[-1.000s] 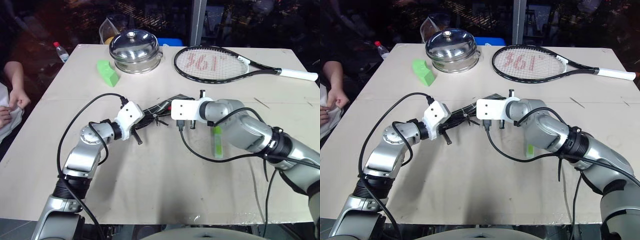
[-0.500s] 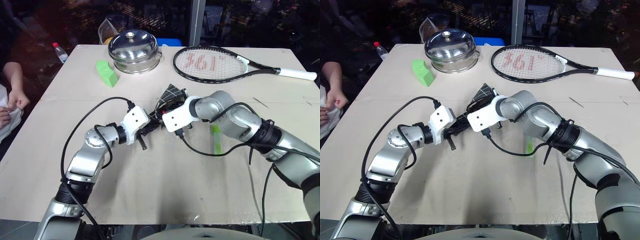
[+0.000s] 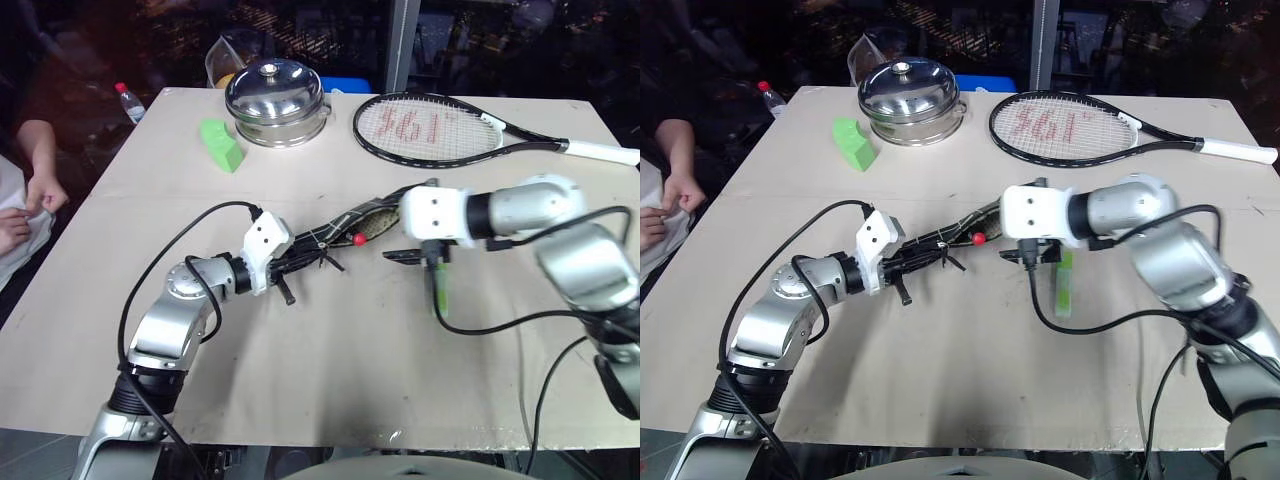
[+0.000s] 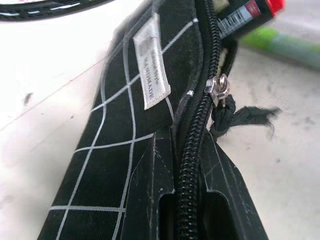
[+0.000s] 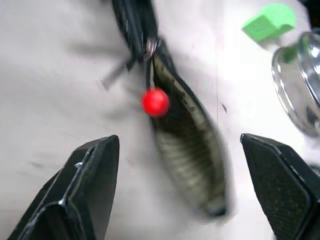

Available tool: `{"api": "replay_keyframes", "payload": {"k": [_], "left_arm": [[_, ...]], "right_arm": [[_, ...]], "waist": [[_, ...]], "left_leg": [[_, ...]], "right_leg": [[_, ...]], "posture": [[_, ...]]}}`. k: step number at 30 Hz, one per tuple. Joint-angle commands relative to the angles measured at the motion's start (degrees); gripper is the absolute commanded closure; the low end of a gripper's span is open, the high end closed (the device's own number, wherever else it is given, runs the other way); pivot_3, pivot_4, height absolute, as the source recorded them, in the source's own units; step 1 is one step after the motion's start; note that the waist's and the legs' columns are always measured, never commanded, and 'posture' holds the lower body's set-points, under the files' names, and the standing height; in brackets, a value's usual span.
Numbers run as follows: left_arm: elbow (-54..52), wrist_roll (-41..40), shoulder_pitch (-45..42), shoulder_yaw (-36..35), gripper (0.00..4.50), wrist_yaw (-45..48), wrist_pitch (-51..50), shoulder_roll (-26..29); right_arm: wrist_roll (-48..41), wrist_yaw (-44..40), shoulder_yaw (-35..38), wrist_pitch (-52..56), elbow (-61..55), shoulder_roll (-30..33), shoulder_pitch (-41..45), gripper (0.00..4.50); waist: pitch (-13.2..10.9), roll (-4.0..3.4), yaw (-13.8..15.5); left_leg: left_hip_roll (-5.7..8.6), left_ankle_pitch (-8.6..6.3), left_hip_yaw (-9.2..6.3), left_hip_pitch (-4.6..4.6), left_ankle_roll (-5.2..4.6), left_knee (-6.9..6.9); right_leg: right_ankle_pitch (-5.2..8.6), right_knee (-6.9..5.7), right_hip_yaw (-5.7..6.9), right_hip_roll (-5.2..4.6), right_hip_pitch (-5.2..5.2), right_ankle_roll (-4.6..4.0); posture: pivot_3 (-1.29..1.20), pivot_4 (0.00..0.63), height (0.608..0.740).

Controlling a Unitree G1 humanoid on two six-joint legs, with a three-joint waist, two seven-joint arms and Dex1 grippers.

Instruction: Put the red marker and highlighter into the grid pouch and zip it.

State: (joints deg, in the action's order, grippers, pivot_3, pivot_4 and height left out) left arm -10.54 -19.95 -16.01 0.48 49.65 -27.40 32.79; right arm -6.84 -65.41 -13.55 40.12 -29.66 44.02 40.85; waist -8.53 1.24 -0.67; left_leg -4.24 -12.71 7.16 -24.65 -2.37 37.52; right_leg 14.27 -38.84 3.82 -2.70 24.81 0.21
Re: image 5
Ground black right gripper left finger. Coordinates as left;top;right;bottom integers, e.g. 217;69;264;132
5;134;120;240

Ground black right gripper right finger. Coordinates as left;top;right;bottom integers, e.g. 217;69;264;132
240;133;320;240

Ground grid pattern zip pouch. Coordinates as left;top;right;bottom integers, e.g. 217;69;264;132
101;0;237;218

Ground red ball zipper pull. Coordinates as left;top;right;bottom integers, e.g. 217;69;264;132
140;87;171;118

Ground clear glass jar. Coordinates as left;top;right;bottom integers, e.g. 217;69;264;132
271;31;320;138

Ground green plastic block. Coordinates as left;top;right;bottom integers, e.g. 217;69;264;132
241;2;297;43

